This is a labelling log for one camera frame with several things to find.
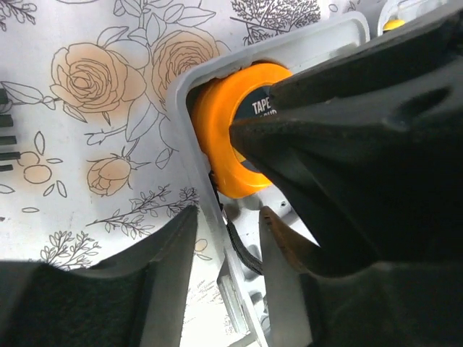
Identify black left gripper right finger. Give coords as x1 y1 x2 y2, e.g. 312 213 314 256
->
259 207 462 346

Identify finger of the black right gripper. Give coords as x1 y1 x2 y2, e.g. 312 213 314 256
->
229 7 462 264

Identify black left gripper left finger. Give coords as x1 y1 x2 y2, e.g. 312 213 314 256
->
1 206 197 346

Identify grey plastic tool case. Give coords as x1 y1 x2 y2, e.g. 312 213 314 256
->
164 12 370 346

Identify long yellow black screwdriver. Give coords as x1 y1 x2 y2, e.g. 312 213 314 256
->
383 19 406 33

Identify orange tape measure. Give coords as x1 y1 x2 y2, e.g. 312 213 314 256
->
191 62 292 199

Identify orange hex key set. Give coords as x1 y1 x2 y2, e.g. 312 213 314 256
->
1 88 20 173

